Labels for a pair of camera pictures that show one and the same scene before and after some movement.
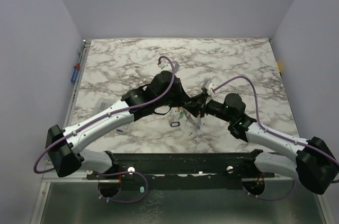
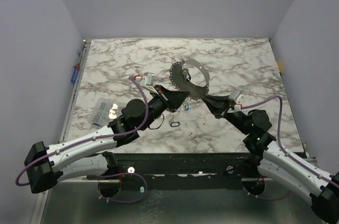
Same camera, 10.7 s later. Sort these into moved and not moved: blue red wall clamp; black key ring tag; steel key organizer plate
Moved: steel key organizer plate
Not moved: black key ring tag; blue red wall clamp
